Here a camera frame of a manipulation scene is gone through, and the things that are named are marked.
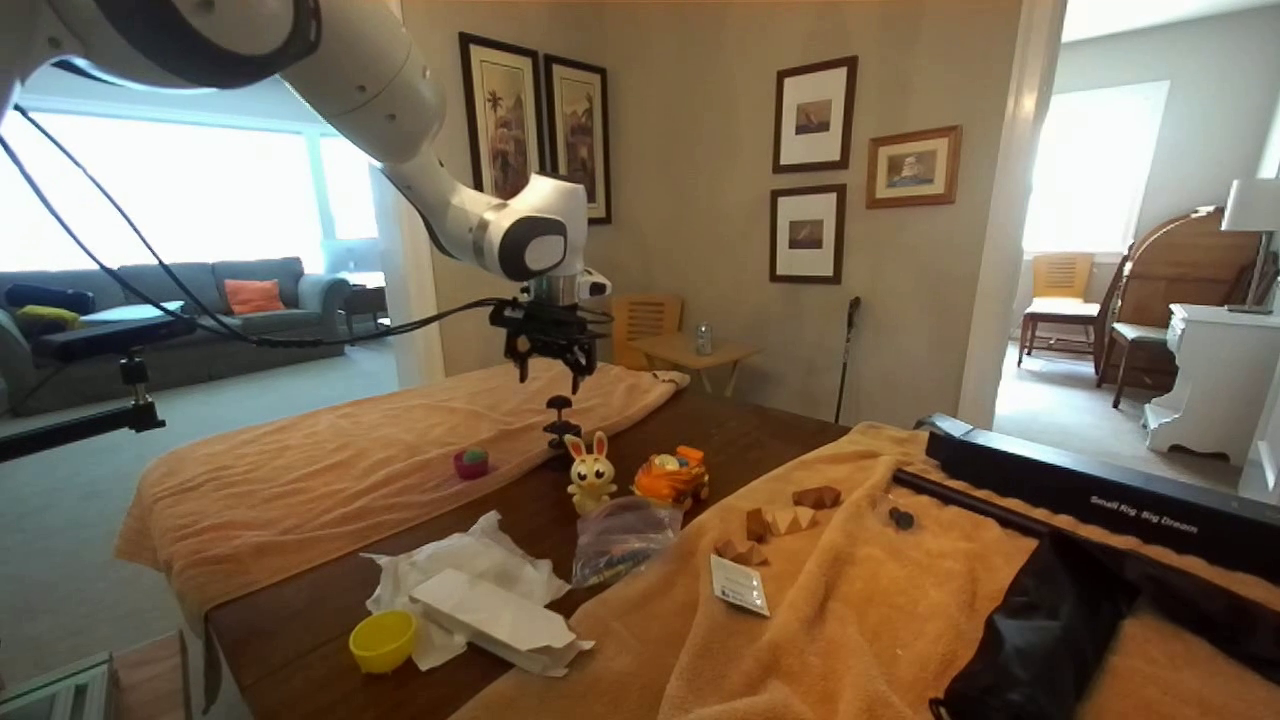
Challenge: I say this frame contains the wood framed landscape picture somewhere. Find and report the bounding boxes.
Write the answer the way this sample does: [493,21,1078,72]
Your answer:
[867,122,958,208]

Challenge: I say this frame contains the tall framed picture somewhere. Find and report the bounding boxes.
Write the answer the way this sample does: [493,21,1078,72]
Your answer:
[458,32,545,199]
[545,55,613,224]

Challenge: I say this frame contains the black clamp object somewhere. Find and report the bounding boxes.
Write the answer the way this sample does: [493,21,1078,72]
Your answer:
[545,394,579,457]

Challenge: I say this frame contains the white paper bag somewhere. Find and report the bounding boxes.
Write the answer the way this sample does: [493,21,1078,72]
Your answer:
[410,567,593,676]

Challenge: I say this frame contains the tall framed picture right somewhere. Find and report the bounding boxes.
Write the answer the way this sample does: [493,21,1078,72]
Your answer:
[545,55,613,224]

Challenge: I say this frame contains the lower small framed picture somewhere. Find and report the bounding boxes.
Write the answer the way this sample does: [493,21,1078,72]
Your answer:
[768,184,843,283]

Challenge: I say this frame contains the small white card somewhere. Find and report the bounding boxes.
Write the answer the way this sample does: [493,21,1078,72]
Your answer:
[710,557,768,617]

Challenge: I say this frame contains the orange towel on left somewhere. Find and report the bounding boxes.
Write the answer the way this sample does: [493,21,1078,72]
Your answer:
[115,360,671,619]

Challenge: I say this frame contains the orange towel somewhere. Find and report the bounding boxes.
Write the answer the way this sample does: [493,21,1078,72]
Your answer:
[458,425,1280,720]
[115,360,671,619]

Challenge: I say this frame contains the black cable bundle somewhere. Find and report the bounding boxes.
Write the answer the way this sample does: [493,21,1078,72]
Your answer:
[0,105,516,353]

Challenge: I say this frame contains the grey sofa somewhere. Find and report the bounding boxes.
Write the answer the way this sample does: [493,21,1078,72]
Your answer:
[0,256,350,416]

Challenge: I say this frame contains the orange towel on right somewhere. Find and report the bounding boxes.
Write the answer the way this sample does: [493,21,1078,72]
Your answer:
[458,425,1280,720]

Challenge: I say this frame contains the brown wooden blocks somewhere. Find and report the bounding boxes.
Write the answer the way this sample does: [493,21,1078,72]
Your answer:
[716,486,843,567]

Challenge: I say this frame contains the pink cup with green ball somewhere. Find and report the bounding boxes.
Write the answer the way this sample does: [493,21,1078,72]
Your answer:
[452,447,493,481]

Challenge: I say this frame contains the white cabinet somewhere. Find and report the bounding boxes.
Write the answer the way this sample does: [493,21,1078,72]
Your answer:
[1142,305,1280,465]

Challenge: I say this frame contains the black keyboard case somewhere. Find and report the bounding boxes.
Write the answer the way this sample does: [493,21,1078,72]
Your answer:
[922,416,1280,579]

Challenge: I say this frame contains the small framed picture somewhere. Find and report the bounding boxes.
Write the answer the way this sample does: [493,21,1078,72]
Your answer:
[768,184,843,283]
[773,55,861,172]

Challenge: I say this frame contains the orange tiger toy car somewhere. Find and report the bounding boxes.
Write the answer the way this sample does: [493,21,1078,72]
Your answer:
[632,443,706,509]

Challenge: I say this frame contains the wooden folding table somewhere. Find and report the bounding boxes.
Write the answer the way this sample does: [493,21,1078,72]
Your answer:
[608,290,748,394]

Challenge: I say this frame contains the upper small framed picture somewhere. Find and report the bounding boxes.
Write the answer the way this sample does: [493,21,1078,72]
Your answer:
[773,55,861,172]

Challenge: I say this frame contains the clear plastic bag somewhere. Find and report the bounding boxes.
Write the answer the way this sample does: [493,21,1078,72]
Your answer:
[570,496,683,589]

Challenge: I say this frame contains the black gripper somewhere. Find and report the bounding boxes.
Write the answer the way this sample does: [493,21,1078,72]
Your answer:
[488,266,613,390]

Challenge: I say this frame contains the yellow plastic bowl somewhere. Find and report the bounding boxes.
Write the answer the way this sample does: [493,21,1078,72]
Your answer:
[347,609,419,672]

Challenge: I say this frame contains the tall framed picture left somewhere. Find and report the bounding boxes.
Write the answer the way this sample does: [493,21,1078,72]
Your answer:
[458,32,545,199]

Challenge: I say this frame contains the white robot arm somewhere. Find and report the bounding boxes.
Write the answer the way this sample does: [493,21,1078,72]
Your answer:
[0,0,608,380]

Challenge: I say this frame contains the white crumpled tissue paper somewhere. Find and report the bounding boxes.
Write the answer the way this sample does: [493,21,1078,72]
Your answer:
[362,510,569,672]

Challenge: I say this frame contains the wooden chair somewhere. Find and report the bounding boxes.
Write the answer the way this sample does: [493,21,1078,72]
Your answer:
[1095,202,1261,398]

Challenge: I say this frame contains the orange sofa cushion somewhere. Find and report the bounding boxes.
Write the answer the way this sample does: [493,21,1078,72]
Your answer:
[223,281,282,317]

